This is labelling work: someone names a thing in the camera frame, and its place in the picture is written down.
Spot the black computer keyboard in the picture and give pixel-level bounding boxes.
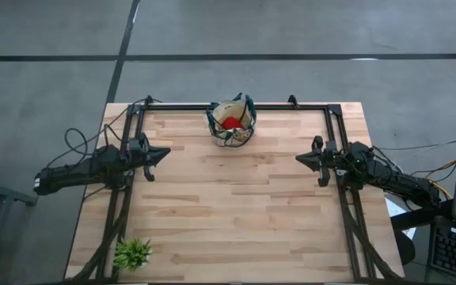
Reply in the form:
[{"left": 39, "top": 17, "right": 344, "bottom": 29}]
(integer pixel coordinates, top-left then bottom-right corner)
[{"left": 425, "top": 216, "right": 456, "bottom": 284}]

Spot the beige canvas bag green trim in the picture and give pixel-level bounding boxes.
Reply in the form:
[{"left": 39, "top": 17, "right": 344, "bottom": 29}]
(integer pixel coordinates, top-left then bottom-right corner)
[{"left": 205, "top": 92, "right": 258, "bottom": 149}]

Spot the red gardening glove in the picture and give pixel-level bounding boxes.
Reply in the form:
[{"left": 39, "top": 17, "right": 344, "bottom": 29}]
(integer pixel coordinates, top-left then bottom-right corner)
[{"left": 221, "top": 116, "right": 246, "bottom": 131}]

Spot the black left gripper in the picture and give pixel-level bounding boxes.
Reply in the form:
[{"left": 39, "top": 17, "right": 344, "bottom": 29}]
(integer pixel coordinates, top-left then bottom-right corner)
[{"left": 127, "top": 131, "right": 172, "bottom": 183}]

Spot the grey metal cart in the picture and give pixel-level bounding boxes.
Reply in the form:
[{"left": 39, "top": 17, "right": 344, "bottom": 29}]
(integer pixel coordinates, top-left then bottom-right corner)
[{"left": 0, "top": 158, "right": 39, "bottom": 285}]

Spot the thin grey cable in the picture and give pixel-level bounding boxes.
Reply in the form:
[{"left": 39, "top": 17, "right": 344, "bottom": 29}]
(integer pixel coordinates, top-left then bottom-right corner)
[{"left": 378, "top": 138, "right": 456, "bottom": 153}]

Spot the black aluminium table frame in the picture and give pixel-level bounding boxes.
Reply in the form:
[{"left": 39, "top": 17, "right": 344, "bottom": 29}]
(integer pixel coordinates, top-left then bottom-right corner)
[{"left": 67, "top": 94, "right": 406, "bottom": 284}]

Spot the black computer desk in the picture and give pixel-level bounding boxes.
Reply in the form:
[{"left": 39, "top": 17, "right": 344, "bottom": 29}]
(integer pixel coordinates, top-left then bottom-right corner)
[{"left": 389, "top": 199, "right": 455, "bottom": 235}]

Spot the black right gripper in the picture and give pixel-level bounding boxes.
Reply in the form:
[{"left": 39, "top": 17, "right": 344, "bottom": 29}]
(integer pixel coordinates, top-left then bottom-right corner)
[{"left": 294, "top": 135, "right": 342, "bottom": 188}]

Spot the white paper sheet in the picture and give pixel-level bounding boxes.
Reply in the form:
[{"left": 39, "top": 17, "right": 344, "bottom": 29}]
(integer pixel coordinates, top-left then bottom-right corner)
[{"left": 385, "top": 196, "right": 417, "bottom": 240}]

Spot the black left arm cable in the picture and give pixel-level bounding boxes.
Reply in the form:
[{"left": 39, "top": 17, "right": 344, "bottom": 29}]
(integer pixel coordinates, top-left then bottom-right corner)
[{"left": 45, "top": 97, "right": 150, "bottom": 169}]

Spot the yellow cable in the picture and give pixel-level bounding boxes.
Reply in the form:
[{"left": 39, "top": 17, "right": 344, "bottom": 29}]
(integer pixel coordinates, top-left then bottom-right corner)
[{"left": 425, "top": 158, "right": 456, "bottom": 201}]

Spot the black round stool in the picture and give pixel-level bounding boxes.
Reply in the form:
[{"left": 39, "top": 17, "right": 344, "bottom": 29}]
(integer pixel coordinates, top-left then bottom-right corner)
[{"left": 393, "top": 231, "right": 417, "bottom": 266}]

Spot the small green potted plant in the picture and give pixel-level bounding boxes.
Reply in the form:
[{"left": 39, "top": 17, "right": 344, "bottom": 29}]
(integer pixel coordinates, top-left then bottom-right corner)
[{"left": 112, "top": 237, "right": 153, "bottom": 272}]

